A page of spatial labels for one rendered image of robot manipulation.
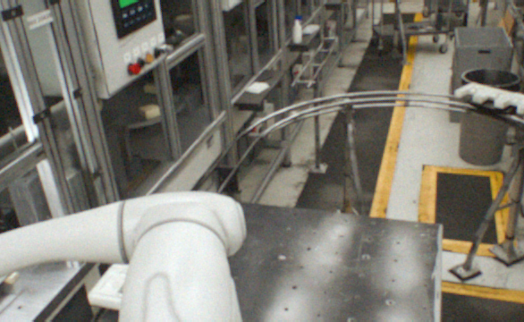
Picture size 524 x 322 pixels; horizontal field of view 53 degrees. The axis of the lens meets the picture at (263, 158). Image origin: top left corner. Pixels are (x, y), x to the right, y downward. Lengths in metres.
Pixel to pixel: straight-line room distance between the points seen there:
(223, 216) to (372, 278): 1.17
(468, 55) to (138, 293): 4.08
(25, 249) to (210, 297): 0.33
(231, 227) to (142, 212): 0.13
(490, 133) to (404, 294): 2.29
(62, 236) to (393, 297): 1.23
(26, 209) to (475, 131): 3.03
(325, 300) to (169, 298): 1.21
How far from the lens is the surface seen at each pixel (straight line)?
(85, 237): 0.83
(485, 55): 4.55
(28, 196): 1.77
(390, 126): 4.58
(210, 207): 0.79
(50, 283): 1.70
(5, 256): 0.86
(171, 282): 0.64
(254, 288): 1.86
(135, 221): 0.80
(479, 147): 4.01
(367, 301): 1.81
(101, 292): 1.66
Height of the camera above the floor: 1.91
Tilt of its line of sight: 28 degrees down
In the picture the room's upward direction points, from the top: 4 degrees counter-clockwise
